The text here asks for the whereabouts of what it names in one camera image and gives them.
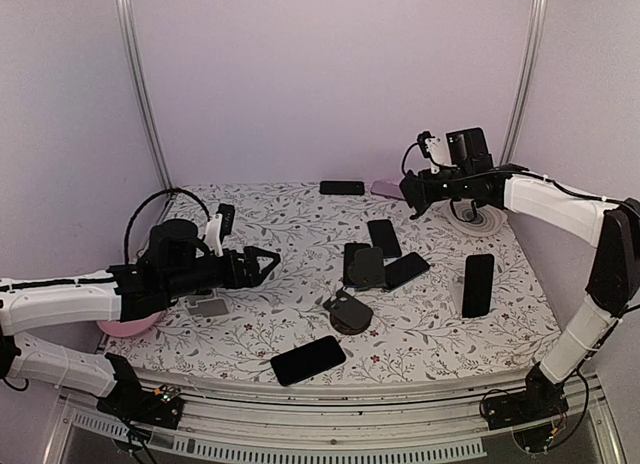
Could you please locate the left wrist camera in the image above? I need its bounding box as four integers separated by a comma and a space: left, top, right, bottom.
204, 204, 235, 257

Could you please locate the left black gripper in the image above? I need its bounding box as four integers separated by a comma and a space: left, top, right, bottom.
164, 246, 281, 301

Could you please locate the left aluminium frame post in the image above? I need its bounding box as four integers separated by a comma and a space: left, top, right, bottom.
115, 0, 172, 189

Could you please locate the silver phone stand left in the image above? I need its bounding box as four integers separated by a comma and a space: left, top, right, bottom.
184, 291, 230, 318

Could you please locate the floral table mat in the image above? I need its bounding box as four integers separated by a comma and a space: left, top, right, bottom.
106, 183, 560, 385

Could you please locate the right aluminium frame post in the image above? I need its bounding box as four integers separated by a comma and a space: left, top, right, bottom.
499, 0, 550, 160

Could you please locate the black phone front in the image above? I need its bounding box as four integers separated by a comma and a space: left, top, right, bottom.
270, 335, 346, 387

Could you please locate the blue phone under stand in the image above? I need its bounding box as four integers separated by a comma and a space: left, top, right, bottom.
343, 242, 371, 288

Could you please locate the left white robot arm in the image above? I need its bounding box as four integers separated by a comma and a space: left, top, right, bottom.
1, 219, 281, 418

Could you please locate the black phone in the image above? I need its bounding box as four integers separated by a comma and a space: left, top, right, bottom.
461, 254, 495, 319
270, 335, 346, 387
319, 180, 365, 196
367, 219, 402, 259

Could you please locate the white silver phone stand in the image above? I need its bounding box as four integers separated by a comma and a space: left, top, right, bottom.
450, 281, 493, 319

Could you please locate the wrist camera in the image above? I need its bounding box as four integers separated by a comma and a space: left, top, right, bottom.
417, 130, 452, 174
204, 204, 235, 257

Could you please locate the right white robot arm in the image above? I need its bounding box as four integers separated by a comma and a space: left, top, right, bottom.
400, 127, 639, 420

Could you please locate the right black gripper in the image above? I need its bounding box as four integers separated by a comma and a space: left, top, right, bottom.
411, 166, 472, 204

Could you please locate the pink bowl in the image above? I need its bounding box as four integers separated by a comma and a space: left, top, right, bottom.
96, 312, 163, 338

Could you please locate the purple phone at back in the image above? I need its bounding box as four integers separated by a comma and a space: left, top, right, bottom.
370, 180, 404, 200

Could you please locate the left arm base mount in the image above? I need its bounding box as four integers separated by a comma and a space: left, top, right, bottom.
96, 353, 185, 430

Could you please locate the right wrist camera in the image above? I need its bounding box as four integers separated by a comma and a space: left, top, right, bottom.
417, 130, 452, 174

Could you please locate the white patterned plate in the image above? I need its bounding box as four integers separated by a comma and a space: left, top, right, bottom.
441, 200, 507, 238

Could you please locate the left black braided cable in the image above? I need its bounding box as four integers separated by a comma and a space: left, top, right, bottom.
122, 188, 209, 265

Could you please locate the black stand wooden base front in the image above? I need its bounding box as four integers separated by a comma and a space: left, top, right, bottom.
322, 289, 374, 335

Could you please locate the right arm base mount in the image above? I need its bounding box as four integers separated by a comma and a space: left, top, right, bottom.
479, 363, 569, 430

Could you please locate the front aluminium rail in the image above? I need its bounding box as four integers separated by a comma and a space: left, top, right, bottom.
44, 372, 630, 463

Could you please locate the aluminium frame post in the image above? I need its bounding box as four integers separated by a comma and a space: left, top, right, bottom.
115, 0, 172, 189
499, 0, 550, 160

